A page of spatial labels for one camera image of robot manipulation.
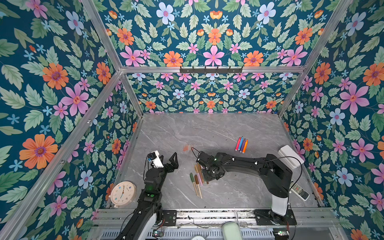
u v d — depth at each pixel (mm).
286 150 946
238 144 1014
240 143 1014
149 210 564
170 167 721
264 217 708
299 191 804
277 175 505
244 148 985
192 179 862
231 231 675
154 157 702
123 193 795
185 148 992
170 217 735
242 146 1003
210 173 750
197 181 861
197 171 886
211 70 929
